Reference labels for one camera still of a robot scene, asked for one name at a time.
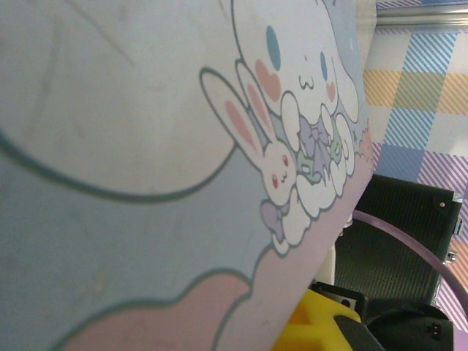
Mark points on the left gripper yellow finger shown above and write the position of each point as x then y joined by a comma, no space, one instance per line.
314,329

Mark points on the black carry case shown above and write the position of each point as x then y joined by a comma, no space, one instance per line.
395,226

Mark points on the aluminium frame post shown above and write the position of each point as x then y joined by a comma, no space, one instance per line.
420,15

